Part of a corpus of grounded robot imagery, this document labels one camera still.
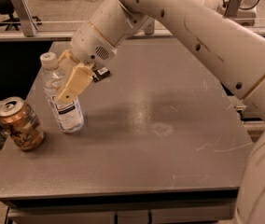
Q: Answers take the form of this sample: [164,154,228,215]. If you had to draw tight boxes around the left metal rail bracket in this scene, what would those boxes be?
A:
[11,0,37,37]

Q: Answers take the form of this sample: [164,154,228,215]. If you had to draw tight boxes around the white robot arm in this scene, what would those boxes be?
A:
[58,0,265,224]

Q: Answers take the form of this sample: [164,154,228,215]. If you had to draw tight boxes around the middle metal rail bracket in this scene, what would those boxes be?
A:
[144,19,155,35]

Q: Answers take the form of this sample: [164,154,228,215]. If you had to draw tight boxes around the clear plastic water bottle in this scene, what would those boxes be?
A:
[40,52,84,133]

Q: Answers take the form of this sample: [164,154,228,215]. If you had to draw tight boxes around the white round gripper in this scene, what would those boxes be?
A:
[57,21,117,104]

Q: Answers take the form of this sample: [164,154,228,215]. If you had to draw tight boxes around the metal rail bracket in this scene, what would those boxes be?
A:
[144,19,155,35]
[224,0,242,18]
[11,0,37,37]

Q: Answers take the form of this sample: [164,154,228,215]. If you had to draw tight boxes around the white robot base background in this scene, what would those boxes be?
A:
[216,0,265,28]

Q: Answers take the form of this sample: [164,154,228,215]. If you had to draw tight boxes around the orange soda can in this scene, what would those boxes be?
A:
[0,96,44,151]

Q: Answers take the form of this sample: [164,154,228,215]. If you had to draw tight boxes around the black snack packet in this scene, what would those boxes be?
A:
[92,67,110,82]

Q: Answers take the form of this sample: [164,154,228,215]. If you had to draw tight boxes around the right metal rail bracket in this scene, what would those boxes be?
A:
[224,0,242,18]

